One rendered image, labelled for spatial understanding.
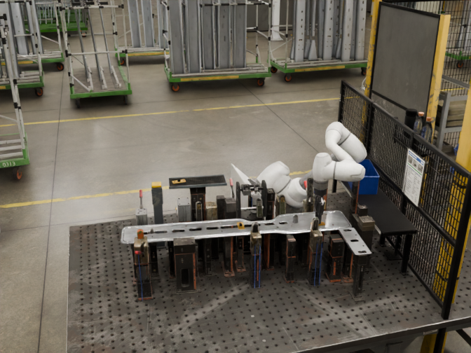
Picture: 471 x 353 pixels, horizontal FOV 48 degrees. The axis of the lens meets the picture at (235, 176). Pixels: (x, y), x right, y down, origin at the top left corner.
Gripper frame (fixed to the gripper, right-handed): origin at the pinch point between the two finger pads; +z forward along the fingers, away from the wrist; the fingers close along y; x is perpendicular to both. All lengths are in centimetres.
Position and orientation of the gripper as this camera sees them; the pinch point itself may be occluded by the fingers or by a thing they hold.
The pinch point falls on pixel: (318, 217)
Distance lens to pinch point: 323.7
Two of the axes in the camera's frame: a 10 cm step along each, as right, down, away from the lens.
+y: -1.5, -4.1, 9.0
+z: 0.0, 9.1, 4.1
